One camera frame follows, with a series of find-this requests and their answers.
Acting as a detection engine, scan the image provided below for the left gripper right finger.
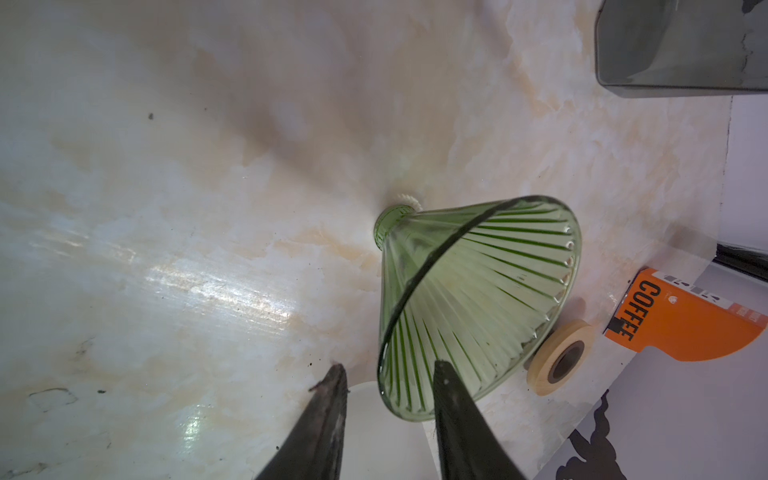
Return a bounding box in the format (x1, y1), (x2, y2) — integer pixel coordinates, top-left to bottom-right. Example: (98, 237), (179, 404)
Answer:
(433, 360), (524, 480)

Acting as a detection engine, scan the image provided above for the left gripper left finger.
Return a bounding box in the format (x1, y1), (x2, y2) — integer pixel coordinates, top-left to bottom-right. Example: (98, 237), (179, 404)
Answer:
(256, 363), (349, 480)

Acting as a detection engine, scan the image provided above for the green glass dripper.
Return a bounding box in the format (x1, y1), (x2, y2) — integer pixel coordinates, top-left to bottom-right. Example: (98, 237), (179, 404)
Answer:
(373, 195), (582, 422)

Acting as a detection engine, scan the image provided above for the orange coffee filter pack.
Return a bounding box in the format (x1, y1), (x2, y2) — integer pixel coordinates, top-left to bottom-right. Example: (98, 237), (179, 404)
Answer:
(603, 267), (767, 362)

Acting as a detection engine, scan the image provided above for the grey glass measuring cup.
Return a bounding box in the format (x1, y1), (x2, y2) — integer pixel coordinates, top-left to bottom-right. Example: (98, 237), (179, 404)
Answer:
(594, 0), (767, 98)

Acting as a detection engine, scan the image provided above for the wooden ring centre right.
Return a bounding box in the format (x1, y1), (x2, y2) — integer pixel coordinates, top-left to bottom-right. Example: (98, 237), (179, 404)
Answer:
(526, 319), (596, 397)

